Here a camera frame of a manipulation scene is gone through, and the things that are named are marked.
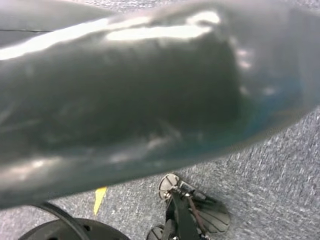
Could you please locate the yellow floor tape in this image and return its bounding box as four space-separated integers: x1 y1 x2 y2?
93 186 108 217

